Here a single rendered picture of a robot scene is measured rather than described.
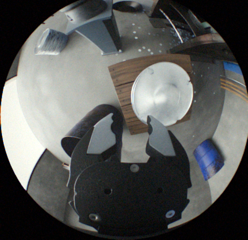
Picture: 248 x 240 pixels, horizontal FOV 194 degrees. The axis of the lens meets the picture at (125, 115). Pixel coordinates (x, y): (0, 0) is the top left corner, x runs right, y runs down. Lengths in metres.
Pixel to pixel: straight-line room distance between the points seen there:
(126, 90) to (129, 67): 0.09
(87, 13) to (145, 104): 0.41
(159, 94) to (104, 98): 0.55
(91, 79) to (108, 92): 0.21
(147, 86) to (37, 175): 4.18
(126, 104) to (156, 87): 0.15
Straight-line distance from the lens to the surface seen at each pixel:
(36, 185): 4.24
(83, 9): 0.33
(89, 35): 0.44
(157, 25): 0.70
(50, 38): 0.94
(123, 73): 0.31
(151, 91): 0.29
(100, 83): 0.71
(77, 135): 0.37
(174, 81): 0.33
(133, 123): 0.38
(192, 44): 0.57
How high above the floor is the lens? 0.66
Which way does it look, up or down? 61 degrees down
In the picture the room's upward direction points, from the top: 175 degrees counter-clockwise
